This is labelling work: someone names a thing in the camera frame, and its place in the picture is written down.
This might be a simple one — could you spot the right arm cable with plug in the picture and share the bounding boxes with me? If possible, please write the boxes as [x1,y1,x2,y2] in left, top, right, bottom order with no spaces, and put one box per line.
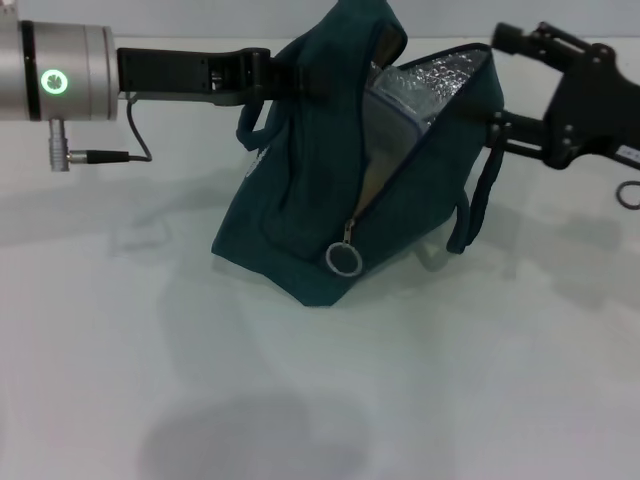
[614,179,640,210]

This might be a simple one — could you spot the metal zipper pull ring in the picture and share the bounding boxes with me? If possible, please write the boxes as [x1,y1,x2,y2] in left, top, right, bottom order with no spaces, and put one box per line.
[324,219,363,277]

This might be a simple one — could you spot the teal insulated lunch bag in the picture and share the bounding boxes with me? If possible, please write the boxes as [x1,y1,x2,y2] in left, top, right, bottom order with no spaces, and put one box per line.
[210,0,506,308]

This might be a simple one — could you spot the left arm cable with plug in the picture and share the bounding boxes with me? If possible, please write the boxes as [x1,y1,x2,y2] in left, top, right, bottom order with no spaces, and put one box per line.
[48,97,154,172]

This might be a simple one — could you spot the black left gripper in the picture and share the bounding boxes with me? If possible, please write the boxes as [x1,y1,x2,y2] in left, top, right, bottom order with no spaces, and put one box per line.
[115,46,332,110]

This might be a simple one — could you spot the clear plastic food container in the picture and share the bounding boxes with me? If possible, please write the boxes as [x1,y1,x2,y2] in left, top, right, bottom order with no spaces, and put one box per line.
[360,62,426,201]

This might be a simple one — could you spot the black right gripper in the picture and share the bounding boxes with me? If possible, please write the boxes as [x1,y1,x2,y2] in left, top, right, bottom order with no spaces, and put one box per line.
[482,20,640,171]

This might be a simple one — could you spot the arm cable with plug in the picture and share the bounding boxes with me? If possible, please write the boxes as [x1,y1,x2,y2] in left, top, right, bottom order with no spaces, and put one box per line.
[48,97,154,172]
[614,179,640,210]

